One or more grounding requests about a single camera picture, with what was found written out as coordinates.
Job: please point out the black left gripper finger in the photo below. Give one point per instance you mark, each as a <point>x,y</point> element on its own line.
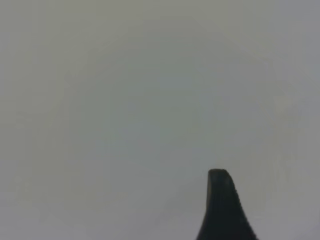
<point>222,212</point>

